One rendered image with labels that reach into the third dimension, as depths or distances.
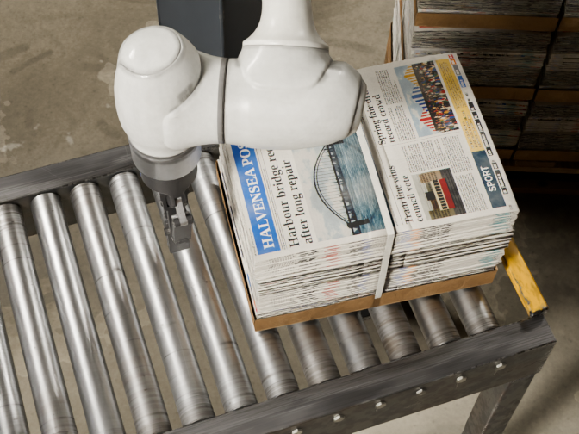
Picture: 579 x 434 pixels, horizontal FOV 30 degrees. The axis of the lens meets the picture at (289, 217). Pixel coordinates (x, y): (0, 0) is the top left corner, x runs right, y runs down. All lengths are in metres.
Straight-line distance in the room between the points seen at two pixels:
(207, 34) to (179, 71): 1.22
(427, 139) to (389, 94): 0.09
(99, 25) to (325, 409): 1.72
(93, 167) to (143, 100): 0.58
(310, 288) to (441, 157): 0.26
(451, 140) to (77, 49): 1.64
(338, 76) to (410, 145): 0.32
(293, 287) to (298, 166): 0.17
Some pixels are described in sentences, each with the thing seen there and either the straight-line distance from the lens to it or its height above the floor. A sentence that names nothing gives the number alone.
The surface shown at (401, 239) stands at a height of 1.01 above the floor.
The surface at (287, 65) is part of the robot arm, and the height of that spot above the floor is 1.32.
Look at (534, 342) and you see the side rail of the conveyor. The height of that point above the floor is 0.80.
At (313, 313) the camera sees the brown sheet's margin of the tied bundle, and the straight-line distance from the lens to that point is 1.61.
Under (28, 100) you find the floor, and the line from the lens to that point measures 2.92.
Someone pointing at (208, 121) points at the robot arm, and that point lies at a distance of 1.24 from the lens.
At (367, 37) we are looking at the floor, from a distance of 3.01.
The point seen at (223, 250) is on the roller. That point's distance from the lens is 1.70.
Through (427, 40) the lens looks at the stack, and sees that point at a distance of 2.27.
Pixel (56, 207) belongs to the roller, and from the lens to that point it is 1.77.
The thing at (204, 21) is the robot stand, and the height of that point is 0.48.
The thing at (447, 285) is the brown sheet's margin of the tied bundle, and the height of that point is 0.83.
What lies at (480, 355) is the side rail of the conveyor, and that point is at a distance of 1.65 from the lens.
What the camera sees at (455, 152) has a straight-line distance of 1.54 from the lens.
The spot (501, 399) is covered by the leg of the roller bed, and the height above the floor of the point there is 0.61.
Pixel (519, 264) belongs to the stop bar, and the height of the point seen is 0.82.
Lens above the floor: 2.28
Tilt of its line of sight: 59 degrees down
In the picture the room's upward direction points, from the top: 3 degrees clockwise
